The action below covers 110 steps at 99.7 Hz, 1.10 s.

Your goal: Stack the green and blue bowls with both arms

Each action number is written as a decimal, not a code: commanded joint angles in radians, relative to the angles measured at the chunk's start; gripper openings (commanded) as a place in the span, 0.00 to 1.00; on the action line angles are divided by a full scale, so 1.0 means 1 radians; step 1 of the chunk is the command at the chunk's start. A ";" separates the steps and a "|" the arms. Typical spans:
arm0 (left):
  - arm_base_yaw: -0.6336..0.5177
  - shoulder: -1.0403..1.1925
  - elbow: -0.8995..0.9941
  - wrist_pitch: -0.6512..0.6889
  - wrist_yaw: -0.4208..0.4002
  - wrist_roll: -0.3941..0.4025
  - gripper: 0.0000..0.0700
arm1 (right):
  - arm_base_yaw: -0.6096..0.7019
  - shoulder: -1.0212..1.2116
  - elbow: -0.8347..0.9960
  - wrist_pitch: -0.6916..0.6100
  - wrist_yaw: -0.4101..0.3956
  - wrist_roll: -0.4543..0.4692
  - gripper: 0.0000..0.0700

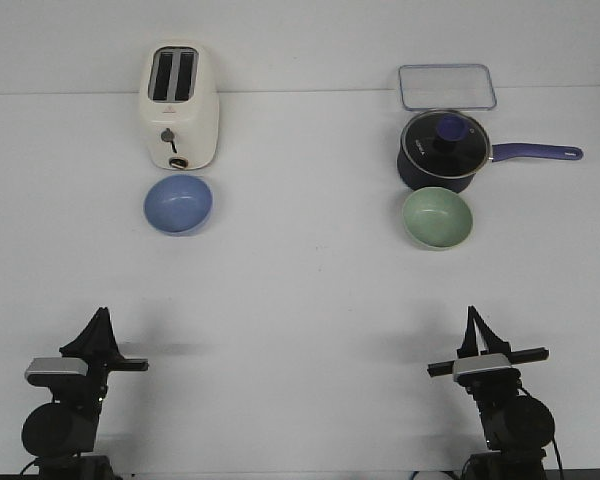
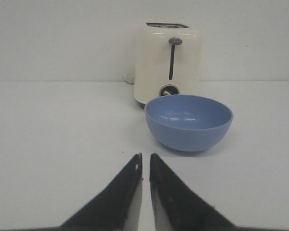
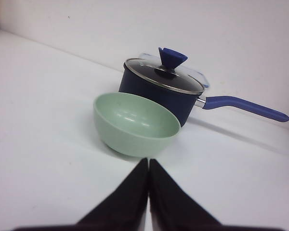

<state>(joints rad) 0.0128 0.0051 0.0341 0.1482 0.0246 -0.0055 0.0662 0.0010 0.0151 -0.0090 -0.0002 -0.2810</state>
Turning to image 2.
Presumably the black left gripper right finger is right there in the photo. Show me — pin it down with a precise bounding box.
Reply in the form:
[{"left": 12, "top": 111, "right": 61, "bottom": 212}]
[{"left": 150, "top": 154, "right": 235, "bottom": 228}]

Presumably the blue plastic bowl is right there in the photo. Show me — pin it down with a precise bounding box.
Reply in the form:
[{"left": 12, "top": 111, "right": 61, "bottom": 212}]
[{"left": 144, "top": 94, "right": 234, "bottom": 152}]

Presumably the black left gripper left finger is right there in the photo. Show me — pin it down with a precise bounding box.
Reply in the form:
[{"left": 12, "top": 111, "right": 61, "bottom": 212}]
[{"left": 60, "top": 154, "right": 143, "bottom": 228}]

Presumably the cream two-slot toaster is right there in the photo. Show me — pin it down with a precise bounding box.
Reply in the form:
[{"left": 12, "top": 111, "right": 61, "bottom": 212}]
[{"left": 133, "top": 22, "right": 202, "bottom": 105}]

